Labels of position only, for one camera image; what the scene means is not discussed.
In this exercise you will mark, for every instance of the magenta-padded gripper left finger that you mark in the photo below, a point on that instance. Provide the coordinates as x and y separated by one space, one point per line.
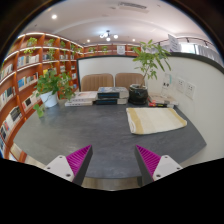
60 165

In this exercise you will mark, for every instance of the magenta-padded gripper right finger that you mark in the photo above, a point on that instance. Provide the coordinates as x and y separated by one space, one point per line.
166 165

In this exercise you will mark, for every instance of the cream yellow striped towel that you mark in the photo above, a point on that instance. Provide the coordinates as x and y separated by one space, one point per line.
155 120

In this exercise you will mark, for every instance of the red and black book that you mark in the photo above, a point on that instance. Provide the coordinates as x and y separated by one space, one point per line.
156 105

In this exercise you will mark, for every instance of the white thin book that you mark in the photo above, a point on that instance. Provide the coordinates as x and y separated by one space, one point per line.
78 103

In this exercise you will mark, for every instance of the white thick book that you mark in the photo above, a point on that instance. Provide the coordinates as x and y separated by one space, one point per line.
83 96

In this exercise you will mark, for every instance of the tall plant in black pot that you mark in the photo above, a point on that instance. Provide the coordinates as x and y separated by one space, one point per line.
138 95

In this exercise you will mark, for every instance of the leafy plant in white pot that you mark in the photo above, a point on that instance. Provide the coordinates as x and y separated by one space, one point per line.
50 88

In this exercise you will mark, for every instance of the clear acrylic sign stand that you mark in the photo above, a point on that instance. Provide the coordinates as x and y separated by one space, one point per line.
166 83

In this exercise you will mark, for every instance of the orange wooden bookshelf unit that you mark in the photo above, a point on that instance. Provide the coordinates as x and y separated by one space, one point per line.
23 83

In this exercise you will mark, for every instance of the beige upholstered chair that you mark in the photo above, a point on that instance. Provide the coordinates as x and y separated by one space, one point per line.
128 80
97 81

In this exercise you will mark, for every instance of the grey curtain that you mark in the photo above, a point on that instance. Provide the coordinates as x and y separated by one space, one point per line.
208 52

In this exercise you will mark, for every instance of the white sign on partition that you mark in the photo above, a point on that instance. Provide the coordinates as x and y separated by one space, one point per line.
173 42

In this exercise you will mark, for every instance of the small white framed notice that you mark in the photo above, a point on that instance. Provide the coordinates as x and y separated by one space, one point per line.
121 50

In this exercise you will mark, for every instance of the ceiling lamp with round bulbs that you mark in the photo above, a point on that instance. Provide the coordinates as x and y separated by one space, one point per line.
108 35

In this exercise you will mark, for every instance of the round recessed ceiling light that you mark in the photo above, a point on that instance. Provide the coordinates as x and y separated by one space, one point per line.
54 16

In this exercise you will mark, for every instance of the ceiling air vent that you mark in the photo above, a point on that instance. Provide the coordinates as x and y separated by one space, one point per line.
133 6

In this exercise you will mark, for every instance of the white wall socket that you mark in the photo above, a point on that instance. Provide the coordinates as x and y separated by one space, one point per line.
190 90
180 85

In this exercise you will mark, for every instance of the black track light rail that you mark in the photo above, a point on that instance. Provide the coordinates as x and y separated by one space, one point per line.
186 38

